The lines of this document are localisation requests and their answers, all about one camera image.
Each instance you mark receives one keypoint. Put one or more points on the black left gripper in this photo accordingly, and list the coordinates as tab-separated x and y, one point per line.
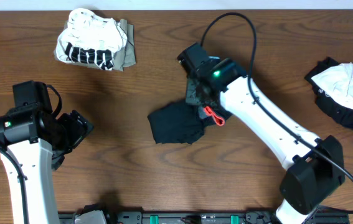
78	126

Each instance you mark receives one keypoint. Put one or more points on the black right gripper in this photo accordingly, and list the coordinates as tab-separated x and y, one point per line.
190	98

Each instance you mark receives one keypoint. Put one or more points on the black pants with red waistband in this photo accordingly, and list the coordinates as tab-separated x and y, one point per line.
179	122

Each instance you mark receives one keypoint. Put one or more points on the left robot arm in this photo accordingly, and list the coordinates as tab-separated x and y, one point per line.
34	139

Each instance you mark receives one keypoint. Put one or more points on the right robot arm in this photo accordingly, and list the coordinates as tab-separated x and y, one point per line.
314	166

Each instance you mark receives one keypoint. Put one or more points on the white shirt with black print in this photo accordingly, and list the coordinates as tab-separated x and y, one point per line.
89	39

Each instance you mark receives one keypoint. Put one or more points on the black and white garment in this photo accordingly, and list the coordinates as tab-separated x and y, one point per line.
332	83

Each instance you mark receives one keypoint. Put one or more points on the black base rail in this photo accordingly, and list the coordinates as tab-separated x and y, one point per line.
251	217

